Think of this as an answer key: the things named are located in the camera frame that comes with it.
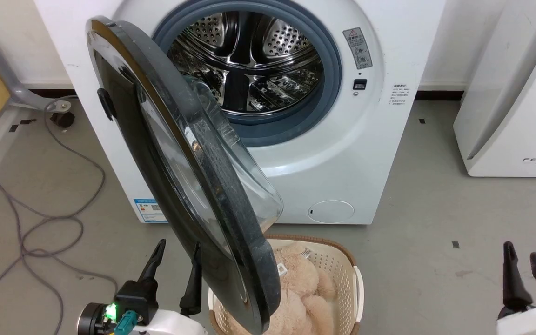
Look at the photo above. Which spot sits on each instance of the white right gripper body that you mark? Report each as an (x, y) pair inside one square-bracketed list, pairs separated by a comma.
[(535, 322)]

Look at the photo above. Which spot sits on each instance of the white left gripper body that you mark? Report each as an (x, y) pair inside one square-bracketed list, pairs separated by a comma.
[(175, 324)]

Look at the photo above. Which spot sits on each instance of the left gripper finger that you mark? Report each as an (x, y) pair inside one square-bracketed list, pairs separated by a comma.
[(151, 267), (193, 284)]

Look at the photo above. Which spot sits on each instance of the black round washing machine door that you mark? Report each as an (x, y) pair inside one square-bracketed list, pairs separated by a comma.
[(189, 195)]

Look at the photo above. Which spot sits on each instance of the white front-load washing machine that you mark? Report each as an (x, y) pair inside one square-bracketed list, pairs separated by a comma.
[(342, 153)]

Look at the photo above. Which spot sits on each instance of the steel washing machine drum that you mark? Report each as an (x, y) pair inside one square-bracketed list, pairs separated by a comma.
[(254, 60)]

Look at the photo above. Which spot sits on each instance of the grey rubber door gasket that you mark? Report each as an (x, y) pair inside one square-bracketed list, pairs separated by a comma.
[(331, 88)]

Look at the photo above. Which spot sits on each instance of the black door latch socket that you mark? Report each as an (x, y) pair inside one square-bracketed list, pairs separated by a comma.
[(359, 84)]

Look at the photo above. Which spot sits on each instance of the blue energy label sticker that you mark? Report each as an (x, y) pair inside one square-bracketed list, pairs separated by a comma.
[(149, 210)]

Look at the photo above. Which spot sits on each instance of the beige plush teddy toy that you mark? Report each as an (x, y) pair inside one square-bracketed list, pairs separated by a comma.
[(300, 288)]

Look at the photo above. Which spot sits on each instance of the cream plastic laundry basket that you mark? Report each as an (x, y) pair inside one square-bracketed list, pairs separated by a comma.
[(342, 284)]

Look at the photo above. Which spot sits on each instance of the white appliance with grey lettering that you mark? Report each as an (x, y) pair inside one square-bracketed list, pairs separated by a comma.
[(514, 102)]

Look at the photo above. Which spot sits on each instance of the grey furniture leg with caster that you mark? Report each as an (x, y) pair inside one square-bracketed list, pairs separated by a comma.
[(21, 93)]

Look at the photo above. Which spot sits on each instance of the small printed text label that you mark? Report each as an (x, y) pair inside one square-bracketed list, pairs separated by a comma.
[(398, 94)]

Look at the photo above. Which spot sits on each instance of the grey warning sticker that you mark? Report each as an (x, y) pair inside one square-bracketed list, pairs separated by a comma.
[(357, 48)]

